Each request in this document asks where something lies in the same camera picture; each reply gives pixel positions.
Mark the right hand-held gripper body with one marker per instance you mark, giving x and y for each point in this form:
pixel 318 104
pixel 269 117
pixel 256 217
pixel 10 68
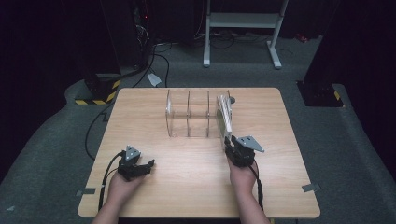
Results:
pixel 246 149

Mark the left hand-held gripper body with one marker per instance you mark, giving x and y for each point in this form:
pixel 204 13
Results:
pixel 130 163

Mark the clear acrylic divider rack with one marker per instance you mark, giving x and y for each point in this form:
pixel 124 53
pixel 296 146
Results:
pixel 190 113

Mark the person's left hand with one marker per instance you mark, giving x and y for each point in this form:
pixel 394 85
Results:
pixel 123 186

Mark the person's right hand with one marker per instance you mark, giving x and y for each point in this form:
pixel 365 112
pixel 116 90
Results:
pixel 243 179

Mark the small grey round knob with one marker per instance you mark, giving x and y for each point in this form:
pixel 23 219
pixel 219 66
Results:
pixel 232 100

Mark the grey tape piece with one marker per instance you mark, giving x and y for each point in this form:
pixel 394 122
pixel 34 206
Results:
pixel 86 191
pixel 310 187

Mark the grey paper scrap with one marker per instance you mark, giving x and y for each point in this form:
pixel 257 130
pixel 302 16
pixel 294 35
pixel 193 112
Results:
pixel 154 79

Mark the black pillar with striped base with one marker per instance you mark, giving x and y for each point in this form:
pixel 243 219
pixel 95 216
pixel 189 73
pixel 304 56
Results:
pixel 99 62
pixel 323 77

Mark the white metal stand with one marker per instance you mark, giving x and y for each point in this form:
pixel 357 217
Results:
pixel 246 20

